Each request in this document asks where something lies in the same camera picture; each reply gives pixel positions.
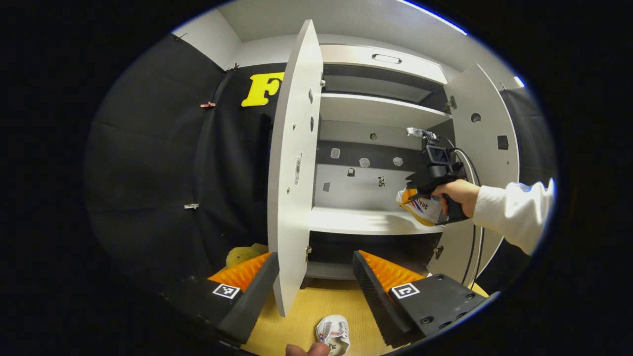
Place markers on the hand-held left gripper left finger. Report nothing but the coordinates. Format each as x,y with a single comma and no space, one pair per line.
252,301

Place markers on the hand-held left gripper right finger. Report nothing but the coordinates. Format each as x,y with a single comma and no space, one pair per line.
378,301

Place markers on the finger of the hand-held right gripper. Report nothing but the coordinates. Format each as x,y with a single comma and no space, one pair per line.
420,188

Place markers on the white canvas shoe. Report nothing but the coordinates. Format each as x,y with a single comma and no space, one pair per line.
428,210
334,331

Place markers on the white shoe cabinet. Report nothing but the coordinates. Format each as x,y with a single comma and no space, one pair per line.
366,220

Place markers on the white shoe cabinet door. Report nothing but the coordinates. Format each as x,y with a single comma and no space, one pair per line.
487,123
292,222

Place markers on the metal door hinge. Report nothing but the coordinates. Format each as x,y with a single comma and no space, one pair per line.
322,81
437,251
307,252
450,104

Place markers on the white cabinet drawer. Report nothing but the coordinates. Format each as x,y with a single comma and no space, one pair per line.
346,57

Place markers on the yellow soft toy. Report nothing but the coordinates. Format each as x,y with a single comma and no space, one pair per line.
240,256

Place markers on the small ceiling light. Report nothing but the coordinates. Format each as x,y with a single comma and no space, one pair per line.
519,81

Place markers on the black cloth clip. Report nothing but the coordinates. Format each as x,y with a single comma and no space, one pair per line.
232,67
180,36

